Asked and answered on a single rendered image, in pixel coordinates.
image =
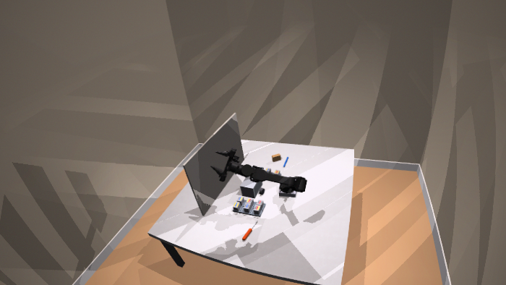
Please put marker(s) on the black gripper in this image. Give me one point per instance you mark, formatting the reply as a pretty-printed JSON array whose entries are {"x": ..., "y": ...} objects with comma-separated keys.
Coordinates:
[{"x": 233, "y": 167}]

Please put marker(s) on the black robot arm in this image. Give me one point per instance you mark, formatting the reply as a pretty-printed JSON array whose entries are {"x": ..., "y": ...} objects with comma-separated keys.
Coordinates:
[{"x": 287, "y": 184}]

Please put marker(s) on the orange-handled screwdriver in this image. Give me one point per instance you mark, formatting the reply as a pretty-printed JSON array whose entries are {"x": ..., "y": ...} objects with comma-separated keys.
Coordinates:
[{"x": 247, "y": 234}]

